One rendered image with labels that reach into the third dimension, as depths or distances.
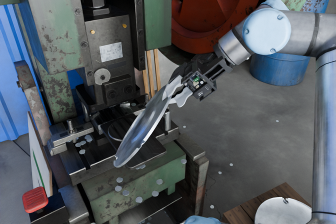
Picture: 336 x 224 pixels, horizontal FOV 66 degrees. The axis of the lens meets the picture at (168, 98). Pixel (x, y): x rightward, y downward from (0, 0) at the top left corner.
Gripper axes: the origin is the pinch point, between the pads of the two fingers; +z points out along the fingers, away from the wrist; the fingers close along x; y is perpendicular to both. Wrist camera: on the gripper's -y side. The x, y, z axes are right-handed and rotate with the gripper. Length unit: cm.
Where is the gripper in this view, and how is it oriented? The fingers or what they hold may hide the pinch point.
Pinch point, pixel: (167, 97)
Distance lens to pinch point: 71.1
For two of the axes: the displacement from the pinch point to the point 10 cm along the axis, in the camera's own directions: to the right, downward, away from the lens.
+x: 7.1, 6.2, 3.4
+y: -0.8, 5.5, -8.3
